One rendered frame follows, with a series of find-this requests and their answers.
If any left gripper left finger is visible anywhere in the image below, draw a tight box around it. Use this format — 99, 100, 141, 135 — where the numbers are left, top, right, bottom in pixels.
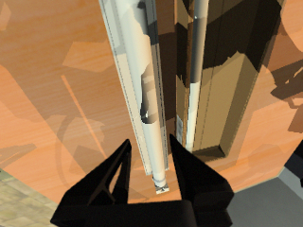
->
58, 139, 132, 206

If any brown cardboard carton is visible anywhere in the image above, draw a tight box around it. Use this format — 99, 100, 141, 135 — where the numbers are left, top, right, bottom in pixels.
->
176, 0, 284, 163

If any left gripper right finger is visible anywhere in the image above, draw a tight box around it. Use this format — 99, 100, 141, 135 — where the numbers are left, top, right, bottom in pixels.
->
169, 134, 235, 213

